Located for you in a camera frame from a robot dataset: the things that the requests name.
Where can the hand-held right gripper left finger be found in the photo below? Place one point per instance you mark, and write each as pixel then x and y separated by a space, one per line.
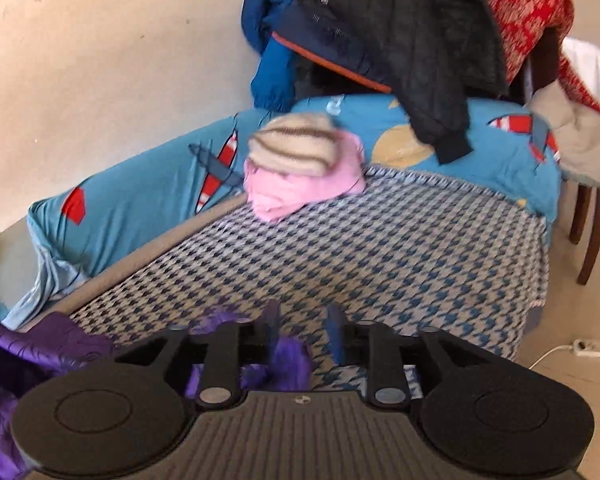
pixel 271 332

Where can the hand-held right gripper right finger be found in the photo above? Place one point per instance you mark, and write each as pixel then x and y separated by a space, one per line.
pixel 336 336

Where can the purple patterned garment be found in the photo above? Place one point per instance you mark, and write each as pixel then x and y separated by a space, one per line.
pixel 55 342

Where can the houndstooth bed cover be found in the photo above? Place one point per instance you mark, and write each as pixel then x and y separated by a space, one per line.
pixel 380 260

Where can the pink folded garment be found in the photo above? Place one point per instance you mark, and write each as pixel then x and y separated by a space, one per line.
pixel 300 195

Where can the blue printed bed cushion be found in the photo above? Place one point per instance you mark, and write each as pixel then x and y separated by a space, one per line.
pixel 145 195
pixel 500 170

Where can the striped beige knit garment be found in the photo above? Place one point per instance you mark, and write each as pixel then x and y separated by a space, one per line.
pixel 290 145

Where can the white power strip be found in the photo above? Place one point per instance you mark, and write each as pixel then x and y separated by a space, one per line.
pixel 587 346

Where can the royal blue garment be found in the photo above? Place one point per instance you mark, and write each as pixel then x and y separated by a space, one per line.
pixel 270 75

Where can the dark wooden chair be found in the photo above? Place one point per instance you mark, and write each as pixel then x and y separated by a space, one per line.
pixel 592 240

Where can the beige cloth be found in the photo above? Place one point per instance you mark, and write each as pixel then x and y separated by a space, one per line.
pixel 580 145

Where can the black quilted jacket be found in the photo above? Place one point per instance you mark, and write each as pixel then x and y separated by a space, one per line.
pixel 420 35

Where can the red patterned cloth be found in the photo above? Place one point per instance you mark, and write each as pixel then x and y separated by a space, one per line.
pixel 525 15

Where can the white cloth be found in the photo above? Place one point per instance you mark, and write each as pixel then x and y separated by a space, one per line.
pixel 595 65

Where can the grey padded bed rail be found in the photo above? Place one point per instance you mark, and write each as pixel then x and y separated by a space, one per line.
pixel 7 240

